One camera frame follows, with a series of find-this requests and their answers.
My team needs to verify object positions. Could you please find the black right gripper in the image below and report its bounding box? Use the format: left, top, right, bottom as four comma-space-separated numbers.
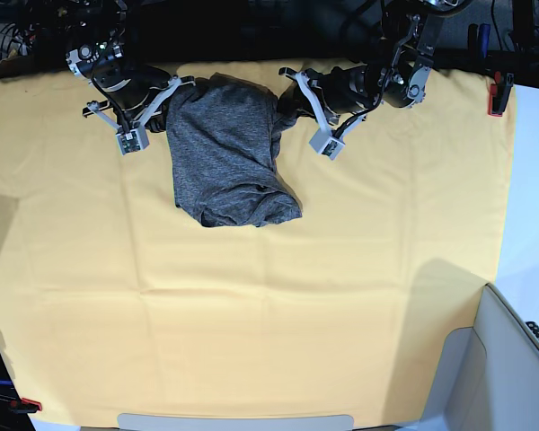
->
105, 62, 209, 134

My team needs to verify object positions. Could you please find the grey long-sleeve T-shirt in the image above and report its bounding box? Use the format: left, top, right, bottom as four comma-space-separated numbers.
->
165, 75, 302, 228

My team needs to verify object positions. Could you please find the grey tray edge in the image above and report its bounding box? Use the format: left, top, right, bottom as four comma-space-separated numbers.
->
117, 413, 354, 431

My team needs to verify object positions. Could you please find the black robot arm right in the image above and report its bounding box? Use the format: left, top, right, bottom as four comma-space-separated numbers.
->
66, 1, 174, 133

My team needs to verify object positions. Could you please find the yellow table cloth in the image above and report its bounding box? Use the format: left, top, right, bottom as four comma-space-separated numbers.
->
0, 71, 517, 427

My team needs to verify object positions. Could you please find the red black clamp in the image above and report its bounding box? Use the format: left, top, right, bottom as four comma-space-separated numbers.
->
488, 71, 514, 117
8, 398, 42, 414

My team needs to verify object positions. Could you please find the red black clamp left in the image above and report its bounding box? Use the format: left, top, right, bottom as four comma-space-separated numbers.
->
8, 398, 42, 414

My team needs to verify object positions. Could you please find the red black clamp right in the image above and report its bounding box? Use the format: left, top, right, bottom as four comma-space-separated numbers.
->
488, 71, 514, 117

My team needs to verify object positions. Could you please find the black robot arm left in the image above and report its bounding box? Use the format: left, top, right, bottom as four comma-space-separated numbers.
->
303, 1, 472, 126

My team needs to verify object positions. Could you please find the blue handled tool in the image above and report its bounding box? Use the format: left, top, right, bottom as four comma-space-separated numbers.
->
467, 23, 490, 61

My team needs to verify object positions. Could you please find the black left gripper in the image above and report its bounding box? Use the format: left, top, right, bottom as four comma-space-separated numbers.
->
277, 65, 377, 120

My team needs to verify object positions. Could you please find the white plastic bin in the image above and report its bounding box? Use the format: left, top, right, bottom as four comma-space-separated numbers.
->
418, 285, 539, 430

